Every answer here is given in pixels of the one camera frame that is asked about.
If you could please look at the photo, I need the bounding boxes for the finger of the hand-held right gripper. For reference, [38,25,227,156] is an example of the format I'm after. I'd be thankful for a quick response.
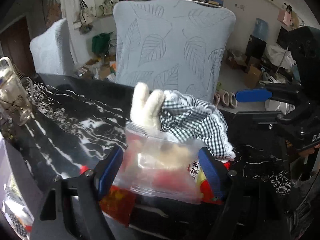
[233,111,285,129]
[235,81,302,103]

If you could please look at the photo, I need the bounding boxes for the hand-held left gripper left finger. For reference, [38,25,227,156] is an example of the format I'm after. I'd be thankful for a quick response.
[30,145,124,240]

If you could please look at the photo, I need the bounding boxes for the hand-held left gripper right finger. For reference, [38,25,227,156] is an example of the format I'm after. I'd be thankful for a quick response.
[197,147,292,240]

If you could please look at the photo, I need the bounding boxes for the red packet with white label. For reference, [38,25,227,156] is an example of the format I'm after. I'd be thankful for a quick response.
[187,158,232,205]

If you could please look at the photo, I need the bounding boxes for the clear zip bag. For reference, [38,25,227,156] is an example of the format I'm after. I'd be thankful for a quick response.
[114,121,207,205]

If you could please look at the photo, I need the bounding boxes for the plush doll with checkered dress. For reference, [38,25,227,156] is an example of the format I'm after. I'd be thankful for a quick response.
[130,82,237,162]

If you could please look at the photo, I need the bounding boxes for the checkered scrunchie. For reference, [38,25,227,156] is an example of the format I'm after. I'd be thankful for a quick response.
[9,214,27,234]

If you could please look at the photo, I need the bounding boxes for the person's right hand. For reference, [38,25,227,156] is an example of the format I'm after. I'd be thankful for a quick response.
[299,144,317,158]

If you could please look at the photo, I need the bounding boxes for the brown cardboard box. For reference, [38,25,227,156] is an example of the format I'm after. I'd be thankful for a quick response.
[226,50,247,70]
[244,64,263,90]

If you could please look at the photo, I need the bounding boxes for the white plastic bag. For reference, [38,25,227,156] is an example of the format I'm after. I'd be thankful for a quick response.
[265,44,293,66]

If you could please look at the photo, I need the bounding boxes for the black speaker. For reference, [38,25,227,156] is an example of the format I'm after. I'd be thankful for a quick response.
[246,35,267,61]

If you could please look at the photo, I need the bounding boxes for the blue water jug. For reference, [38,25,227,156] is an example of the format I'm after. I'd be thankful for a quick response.
[254,18,270,41]

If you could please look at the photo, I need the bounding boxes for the pink gift bag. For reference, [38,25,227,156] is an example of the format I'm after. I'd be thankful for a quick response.
[278,4,293,27]

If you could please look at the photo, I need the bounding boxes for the large chair with leaf-pattern cover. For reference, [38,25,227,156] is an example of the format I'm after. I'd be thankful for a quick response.
[113,0,237,103]

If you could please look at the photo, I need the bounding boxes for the pile of boxes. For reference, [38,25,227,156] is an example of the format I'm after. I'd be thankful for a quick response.
[75,57,117,81]

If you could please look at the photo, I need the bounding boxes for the glass mug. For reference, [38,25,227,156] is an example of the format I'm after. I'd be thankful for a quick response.
[17,77,38,127]

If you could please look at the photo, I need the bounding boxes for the green bag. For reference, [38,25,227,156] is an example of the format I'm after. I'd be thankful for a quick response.
[92,32,112,55]

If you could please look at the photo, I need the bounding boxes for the white water jug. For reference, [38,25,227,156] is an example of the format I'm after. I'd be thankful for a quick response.
[0,57,25,110]

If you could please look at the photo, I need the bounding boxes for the small chair with leaf-pattern cover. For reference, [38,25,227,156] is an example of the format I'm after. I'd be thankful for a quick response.
[29,18,75,77]

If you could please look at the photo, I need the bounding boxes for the brown door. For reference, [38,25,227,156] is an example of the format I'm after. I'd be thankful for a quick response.
[0,16,34,77]

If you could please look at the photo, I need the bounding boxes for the white tote bag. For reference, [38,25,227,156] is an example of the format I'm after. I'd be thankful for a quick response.
[99,0,115,17]
[79,0,97,25]

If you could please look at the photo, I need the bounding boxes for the brown tote bag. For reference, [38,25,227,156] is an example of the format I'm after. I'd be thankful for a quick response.
[46,0,62,23]

